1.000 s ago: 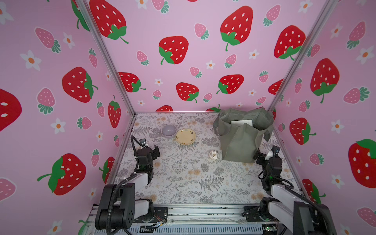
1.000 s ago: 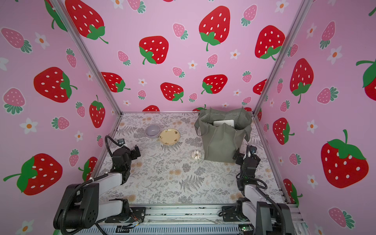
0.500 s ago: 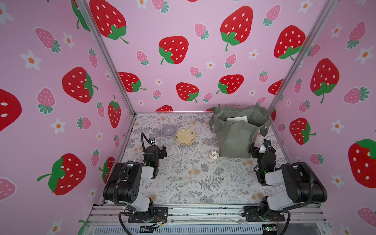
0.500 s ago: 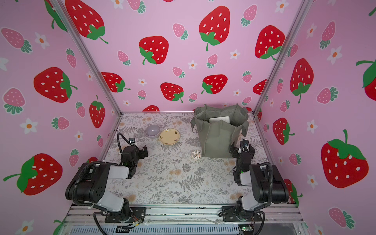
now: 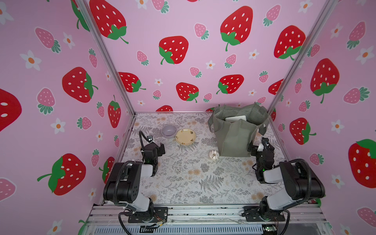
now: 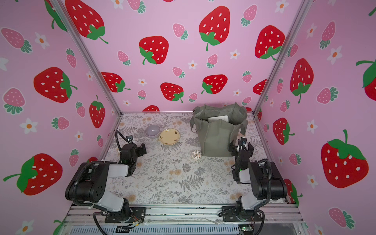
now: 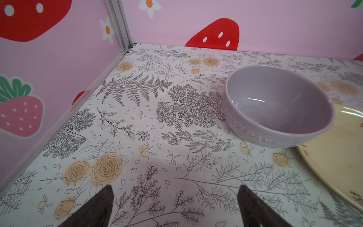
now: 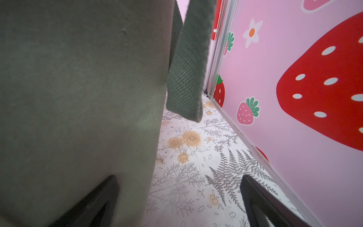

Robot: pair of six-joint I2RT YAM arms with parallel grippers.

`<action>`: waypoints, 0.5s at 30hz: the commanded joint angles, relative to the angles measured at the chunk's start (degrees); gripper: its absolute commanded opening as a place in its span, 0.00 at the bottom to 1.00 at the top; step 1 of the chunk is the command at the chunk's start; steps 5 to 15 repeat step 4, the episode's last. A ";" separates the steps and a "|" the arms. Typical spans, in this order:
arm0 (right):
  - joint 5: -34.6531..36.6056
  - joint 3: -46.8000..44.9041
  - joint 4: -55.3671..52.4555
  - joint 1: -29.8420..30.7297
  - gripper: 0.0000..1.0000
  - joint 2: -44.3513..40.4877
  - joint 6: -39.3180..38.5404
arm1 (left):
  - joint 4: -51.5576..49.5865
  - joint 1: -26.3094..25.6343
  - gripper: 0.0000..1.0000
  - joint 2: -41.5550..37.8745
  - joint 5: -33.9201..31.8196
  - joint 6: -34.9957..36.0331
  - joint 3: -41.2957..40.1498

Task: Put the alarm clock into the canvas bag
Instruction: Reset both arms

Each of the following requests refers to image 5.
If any olive green canvas bag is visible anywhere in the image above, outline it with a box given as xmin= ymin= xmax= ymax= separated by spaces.
xmin=208 ymin=102 xmax=269 ymax=158

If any small white rectangular clock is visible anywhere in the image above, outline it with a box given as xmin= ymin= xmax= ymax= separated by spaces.
xmin=225 ymin=115 xmax=247 ymax=123

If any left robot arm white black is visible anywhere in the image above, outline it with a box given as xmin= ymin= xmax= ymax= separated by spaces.
xmin=103 ymin=142 xmax=165 ymax=216

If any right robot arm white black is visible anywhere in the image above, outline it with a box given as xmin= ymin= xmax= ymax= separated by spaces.
xmin=242 ymin=138 xmax=325 ymax=221

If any lavender grey bowl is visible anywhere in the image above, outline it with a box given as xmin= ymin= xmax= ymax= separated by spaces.
xmin=161 ymin=124 xmax=177 ymax=139

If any yellow ceramic plate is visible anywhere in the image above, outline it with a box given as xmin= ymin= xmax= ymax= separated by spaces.
xmin=175 ymin=128 xmax=197 ymax=146

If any beige striped small ball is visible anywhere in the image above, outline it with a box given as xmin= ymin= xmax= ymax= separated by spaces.
xmin=209 ymin=150 xmax=219 ymax=161

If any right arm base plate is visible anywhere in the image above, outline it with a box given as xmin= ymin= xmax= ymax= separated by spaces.
xmin=241 ymin=206 xmax=286 ymax=222

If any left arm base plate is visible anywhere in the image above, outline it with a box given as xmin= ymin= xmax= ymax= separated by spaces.
xmin=128 ymin=207 xmax=168 ymax=223

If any aluminium frame rail front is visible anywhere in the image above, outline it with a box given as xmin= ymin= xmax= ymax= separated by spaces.
xmin=87 ymin=204 xmax=327 ymax=226

